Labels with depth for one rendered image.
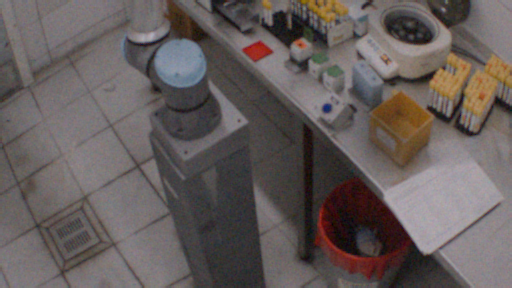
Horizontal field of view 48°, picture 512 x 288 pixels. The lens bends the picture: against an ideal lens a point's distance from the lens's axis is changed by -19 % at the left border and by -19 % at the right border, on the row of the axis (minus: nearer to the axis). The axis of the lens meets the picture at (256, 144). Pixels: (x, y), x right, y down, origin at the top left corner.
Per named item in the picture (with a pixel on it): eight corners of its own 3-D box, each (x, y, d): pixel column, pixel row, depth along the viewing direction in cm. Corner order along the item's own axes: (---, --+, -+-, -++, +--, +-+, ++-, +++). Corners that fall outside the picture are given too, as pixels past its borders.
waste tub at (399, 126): (367, 138, 175) (368, 112, 168) (398, 114, 180) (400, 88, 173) (401, 168, 168) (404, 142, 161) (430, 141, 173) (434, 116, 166)
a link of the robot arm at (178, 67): (183, 117, 161) (174, 79, 150) (150, 91, 167) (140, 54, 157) (220, 88, 166) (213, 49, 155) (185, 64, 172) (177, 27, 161)
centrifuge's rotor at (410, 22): (377, 31, 196) (377, 14, 190) (413, 20, 199) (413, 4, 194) (405, 61, 186) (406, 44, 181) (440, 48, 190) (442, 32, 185)
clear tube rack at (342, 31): (288, 15, 211) (286, -1, 206) (312, 5, 214) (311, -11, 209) (329, 48, 199) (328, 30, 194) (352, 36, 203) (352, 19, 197)
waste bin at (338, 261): (294, 271, 250) (292, 204, 216) (368, 221, 262) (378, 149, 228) (351, 331, 229) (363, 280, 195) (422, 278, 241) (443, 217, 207)
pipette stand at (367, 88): (347, 91, 187) (347, 65, 180) (367, 83, 189) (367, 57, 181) (366, 114, 181) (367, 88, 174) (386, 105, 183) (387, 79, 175)
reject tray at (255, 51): (241, 50, 201) (241, 48, 200) (260, 41, 203) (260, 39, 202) (254, 62, 197) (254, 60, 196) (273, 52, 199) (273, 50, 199)
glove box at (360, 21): (339, 22, 207) (338, 1, 200) (388, 1, 215) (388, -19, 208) (364, 43, 200) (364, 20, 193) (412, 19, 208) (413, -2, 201)
